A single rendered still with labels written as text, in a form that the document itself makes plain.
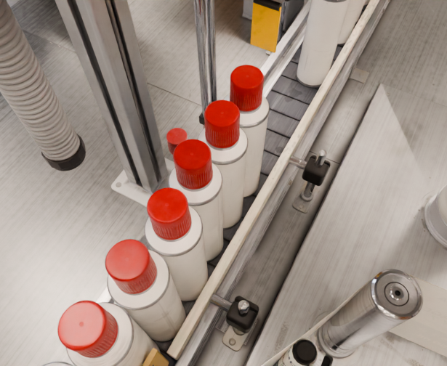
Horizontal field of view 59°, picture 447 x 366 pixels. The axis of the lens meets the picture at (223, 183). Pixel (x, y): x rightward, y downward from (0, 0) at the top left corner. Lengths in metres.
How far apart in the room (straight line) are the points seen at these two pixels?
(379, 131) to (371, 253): 0.20
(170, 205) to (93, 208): 0.33
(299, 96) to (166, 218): 0.41
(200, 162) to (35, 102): 0.13
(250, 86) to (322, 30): 0.25
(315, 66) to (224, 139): 0.32
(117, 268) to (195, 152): 0.12
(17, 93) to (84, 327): 0.16
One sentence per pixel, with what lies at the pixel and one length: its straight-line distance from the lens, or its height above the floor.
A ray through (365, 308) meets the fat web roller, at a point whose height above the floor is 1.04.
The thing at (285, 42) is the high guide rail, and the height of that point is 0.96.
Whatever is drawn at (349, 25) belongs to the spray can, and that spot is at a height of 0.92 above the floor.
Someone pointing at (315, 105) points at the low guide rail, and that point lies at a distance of 0.61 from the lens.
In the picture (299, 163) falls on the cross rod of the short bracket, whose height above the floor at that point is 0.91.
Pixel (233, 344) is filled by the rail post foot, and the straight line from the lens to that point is 0.53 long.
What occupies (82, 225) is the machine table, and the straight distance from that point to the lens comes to 0.62.
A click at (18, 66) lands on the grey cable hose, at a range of 0.28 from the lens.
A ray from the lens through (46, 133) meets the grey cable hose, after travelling 0.33.
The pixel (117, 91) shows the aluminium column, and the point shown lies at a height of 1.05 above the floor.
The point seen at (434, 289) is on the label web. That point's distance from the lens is 0.36.
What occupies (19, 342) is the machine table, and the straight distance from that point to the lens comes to 0.60.
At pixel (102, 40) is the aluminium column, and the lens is 0.40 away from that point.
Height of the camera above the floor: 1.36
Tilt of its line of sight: 59 degrees down
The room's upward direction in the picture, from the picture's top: 1 degrees counter-clockwise
